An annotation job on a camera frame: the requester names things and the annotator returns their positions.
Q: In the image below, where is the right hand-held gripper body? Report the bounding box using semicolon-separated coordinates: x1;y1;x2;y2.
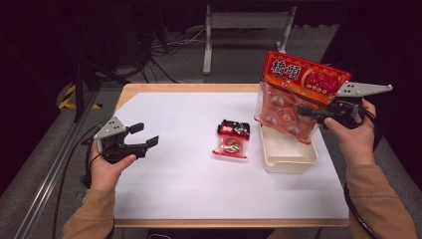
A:
316;81;394;130

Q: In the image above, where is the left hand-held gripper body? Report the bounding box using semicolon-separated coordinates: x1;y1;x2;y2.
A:
93;116;149;164

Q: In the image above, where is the large orange food packet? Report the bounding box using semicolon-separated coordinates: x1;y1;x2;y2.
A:
253;50;353;145

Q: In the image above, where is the cream plastic divided container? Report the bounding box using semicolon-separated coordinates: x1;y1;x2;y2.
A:
258;121;319;175

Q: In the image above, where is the person's left hand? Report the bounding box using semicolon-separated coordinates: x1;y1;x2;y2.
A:
89;140;138;193

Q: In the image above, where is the person's right hand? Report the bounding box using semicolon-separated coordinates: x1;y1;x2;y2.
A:
323;98;378;167

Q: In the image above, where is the white table mat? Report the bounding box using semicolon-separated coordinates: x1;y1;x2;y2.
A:
113;92;350;221

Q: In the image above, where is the yellow and black hazard tape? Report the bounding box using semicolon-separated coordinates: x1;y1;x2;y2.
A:
58;84;103;111

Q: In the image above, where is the small red snack packet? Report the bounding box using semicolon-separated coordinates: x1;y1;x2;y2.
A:
212;119;252;160

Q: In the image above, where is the left hand-held gripper cable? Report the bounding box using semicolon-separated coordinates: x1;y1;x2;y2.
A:
81;122;111;190

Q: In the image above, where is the hand-held gripper cable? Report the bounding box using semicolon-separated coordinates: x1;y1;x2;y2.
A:
342;108;383;239
81;122;111;190

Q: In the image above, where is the aluminium floor rail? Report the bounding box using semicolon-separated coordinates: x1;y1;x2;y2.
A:
13;89;101;239

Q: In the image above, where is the long black floor cable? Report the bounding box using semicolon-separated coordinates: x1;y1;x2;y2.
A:
52;119;113;239

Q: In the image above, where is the bundle of floor cables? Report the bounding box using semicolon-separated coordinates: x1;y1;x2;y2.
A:
138;28;207;85

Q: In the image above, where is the grey metal stand frame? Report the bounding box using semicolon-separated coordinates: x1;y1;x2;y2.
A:
202;4;298;76

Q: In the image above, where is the right hand-held gripper cable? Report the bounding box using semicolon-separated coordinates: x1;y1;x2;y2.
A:
342;108;383;239

